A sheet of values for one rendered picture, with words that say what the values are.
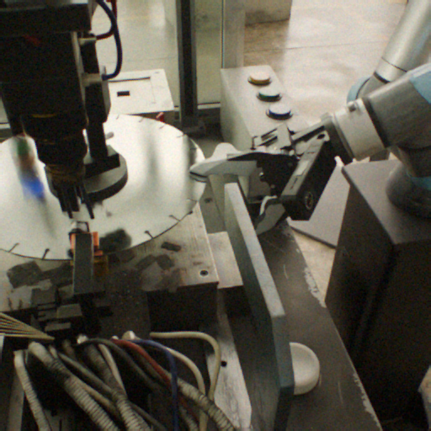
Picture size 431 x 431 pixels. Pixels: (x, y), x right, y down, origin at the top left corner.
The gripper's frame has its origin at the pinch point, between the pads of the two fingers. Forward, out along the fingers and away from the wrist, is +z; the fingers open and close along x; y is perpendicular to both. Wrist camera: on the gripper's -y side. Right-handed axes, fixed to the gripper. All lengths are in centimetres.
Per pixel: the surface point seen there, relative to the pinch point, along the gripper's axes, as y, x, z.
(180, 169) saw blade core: 1.2, 8.1, 1.0
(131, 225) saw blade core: -10.4, 10.9, 5.7
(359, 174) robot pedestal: 27.9, -27.5, -18.0
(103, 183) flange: -3.3, 14.1, 8.8
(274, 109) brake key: 25.8, -3.7, -10.3
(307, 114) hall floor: 187, -101, 2
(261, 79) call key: 38.4, -3.0, -9.2
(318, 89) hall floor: 217, -107, -7
